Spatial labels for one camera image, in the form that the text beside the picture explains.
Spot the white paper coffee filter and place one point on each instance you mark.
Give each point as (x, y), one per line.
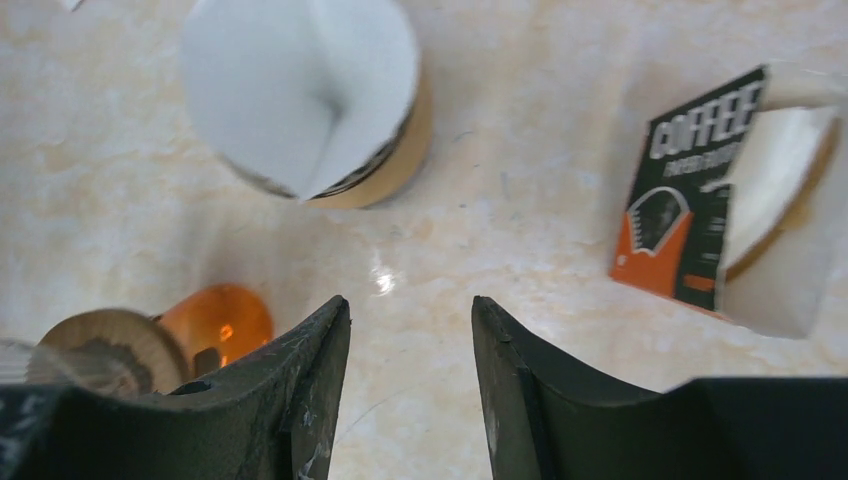
(302, 92)

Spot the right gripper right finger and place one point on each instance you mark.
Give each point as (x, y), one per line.
(549, 415)

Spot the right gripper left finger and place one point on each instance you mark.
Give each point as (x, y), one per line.
(270, 415)

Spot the clear glass dripper cone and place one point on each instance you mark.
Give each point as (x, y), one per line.
(358, 176)

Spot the orange coffee filter box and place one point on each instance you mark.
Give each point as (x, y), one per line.
(739, 203)

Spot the orange glass flask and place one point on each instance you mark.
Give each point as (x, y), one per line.
(218, 325)

